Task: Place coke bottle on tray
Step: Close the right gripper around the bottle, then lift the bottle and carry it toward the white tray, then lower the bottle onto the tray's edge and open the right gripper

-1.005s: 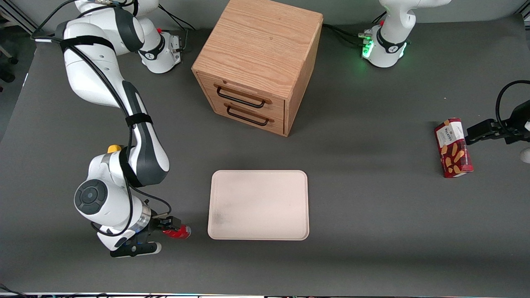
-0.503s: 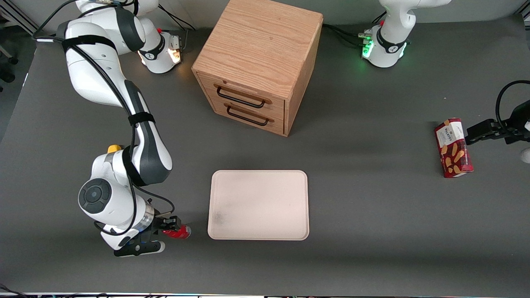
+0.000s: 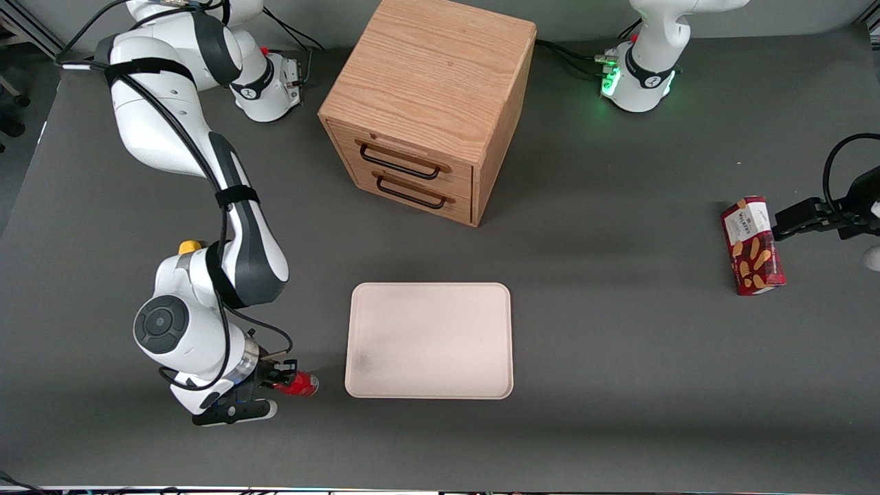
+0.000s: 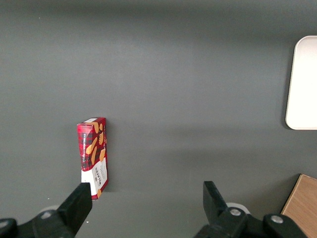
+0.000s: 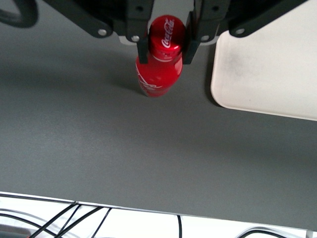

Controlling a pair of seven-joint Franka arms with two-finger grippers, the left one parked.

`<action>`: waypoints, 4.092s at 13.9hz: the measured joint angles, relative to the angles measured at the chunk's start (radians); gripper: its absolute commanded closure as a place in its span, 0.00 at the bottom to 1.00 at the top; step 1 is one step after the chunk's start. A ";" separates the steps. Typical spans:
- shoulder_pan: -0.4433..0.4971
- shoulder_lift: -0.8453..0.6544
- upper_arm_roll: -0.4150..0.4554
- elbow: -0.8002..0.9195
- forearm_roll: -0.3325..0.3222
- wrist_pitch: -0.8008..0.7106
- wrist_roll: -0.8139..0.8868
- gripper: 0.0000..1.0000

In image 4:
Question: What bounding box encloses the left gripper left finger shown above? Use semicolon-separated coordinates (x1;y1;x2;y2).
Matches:
0;181;93;238

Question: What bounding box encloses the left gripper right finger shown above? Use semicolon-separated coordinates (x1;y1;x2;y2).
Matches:
193;180;308;238

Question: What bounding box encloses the beige rectangular tray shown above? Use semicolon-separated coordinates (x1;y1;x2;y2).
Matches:
284;35;317;130

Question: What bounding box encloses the red tartan shortbread box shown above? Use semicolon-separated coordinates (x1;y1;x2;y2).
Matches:
76;117;109;201

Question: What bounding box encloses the wooden two-drawer cabinet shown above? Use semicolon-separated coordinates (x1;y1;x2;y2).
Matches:
280;173;317;238

